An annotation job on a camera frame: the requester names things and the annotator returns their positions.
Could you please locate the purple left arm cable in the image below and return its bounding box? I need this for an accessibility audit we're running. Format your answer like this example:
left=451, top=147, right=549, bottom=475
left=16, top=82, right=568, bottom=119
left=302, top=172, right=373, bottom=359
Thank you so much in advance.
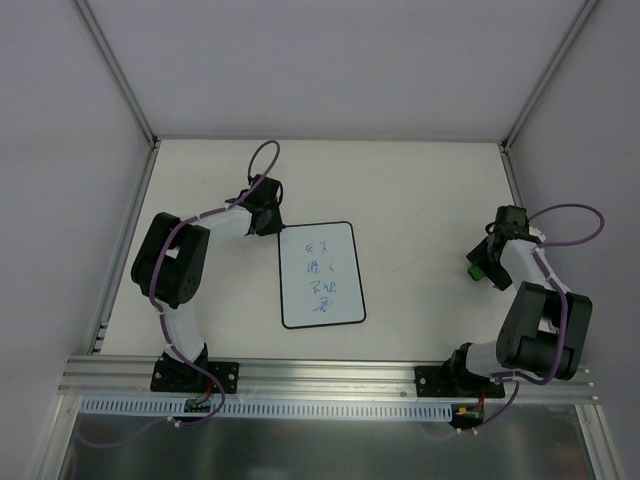
left=149, top=140, right=279, bottom=431

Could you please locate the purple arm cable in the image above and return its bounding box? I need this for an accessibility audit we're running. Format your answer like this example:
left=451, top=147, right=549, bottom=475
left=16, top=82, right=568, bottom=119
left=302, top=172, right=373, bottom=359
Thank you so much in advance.
left=452, top=202, right=605, bottom=441
left=149, top=140, right=279, bottom=431

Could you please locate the left aluminium frame post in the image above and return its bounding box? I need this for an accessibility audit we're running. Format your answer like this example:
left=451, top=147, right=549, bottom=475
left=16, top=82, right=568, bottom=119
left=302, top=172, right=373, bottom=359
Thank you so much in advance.
left=70, top=0, right=158, bottom=148

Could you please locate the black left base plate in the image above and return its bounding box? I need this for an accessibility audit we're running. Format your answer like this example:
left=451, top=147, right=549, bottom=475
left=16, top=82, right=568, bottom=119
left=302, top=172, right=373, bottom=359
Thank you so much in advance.
left=149, top=357, right=240, bottom=394

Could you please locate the white whiteboard black frame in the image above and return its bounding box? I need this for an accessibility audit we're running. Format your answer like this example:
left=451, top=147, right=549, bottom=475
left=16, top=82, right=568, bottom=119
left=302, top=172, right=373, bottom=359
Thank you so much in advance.
left=278, top=221, right=367, bottom=330

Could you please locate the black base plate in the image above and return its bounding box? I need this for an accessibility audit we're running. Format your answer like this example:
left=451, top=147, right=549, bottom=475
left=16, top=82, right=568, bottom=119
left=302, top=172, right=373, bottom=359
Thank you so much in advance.
left=149, top=357, right=240, bottom=394
left=414, top=365, right=505, bottom=399

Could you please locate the aluminium frame post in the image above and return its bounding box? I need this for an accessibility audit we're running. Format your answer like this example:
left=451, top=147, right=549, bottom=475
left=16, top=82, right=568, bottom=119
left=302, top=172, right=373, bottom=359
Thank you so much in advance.
left=70, top=0, right=158, bottom=148
left=501, top=0, right=601, bottom=153

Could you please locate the aluminium front rail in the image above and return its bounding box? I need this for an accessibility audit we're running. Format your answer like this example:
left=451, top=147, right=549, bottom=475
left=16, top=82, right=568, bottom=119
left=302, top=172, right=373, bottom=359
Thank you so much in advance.
left=58, top=355, right=601, bottom=405

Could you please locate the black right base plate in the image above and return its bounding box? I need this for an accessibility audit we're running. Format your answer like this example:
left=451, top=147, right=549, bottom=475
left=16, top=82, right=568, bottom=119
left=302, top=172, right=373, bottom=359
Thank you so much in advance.
left=414, top=365, right=505, bottom=399

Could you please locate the right aluminium frame post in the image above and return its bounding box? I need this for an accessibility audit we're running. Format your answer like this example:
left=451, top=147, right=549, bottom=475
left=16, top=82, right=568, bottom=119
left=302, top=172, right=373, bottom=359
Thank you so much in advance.
left=501, top=0, right=601, bottom=153

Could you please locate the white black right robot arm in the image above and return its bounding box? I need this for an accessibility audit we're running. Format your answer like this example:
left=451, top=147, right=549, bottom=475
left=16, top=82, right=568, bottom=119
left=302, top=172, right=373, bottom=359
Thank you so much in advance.
left=445, top=205, right=593, bottom=396

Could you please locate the white slotted cable duct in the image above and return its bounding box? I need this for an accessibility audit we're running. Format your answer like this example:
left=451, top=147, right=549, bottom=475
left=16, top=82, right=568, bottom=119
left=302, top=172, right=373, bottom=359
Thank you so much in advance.
left=79, top=396, right=453, bottom=423

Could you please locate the green whiteboard eraser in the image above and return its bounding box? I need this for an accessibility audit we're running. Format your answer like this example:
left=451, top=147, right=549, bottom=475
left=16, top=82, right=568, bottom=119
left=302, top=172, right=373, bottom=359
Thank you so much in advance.
left=467, top=265, right=485, bottom=281

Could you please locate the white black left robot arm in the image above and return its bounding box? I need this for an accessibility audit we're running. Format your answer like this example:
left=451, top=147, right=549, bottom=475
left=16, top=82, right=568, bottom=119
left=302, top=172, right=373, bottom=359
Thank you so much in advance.
left=131, top=175, right=284, bottom=392

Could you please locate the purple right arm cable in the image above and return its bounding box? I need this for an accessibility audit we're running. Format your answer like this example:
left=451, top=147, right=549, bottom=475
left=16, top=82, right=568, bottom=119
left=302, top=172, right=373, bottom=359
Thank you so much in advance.
left=452, top=202, right=605, bottom=441

